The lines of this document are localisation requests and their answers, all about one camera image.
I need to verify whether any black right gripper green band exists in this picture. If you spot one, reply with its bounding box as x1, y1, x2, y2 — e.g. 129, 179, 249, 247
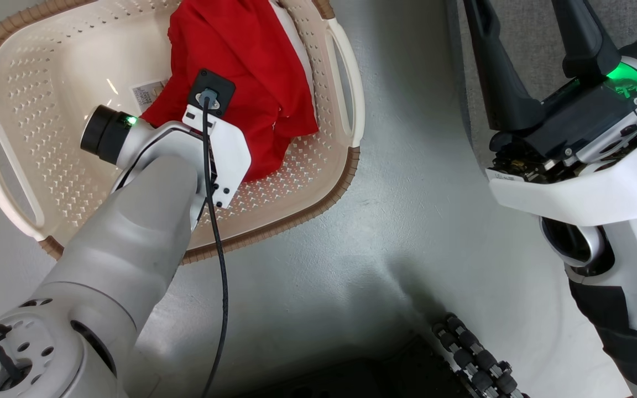
462, 0, 637, 184

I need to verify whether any red clothing with white label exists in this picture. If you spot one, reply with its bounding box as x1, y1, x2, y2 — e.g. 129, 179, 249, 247
132, 0, 319, 183

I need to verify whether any beige plastic laundry basket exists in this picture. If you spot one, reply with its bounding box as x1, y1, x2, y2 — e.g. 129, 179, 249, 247
0, 0, 366, 265

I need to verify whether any dark grey fabric sofa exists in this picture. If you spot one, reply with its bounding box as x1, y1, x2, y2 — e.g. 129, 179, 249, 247
446, 0, 637, 166

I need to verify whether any black omni wheel with rollers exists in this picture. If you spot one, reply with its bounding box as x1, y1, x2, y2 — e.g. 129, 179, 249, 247
432, 312, 529, 398

